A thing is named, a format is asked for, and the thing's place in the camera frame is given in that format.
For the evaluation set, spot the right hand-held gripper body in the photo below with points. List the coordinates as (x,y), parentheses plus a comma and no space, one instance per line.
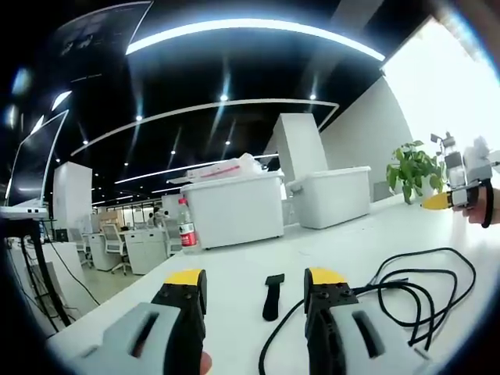
(474,172)

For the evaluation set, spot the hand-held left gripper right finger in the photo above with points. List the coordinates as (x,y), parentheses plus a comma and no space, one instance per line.
(332,312)

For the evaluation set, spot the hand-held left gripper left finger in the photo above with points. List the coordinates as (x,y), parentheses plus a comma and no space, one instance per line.
(172,312)

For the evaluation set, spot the white desktop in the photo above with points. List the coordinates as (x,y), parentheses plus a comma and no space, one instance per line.
(250,265)

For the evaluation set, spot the person's right hand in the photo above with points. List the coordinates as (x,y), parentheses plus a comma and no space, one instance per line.
(482,213)

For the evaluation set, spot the person's left hand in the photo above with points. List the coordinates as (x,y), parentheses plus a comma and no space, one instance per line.
(206,363)

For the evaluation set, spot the clear plastic bottle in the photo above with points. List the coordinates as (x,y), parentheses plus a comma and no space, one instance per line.
(454,164)

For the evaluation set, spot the green potted plant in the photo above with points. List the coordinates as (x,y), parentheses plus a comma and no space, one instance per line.
(415,170)

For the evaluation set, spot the white office desk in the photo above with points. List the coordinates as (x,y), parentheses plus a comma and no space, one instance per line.
(144,250)

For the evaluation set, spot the red label water bottle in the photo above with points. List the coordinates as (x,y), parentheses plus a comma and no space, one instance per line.
(187,230)

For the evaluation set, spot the white office chair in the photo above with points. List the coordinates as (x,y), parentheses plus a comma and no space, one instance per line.
(114,246)

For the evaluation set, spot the white storage bin with items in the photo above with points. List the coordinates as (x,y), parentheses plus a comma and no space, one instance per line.
(234,215)

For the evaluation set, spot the plastic bag with red box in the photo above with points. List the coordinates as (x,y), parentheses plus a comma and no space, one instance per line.
(230,167)

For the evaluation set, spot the computer monitor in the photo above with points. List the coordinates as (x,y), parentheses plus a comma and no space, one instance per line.
(33,164)

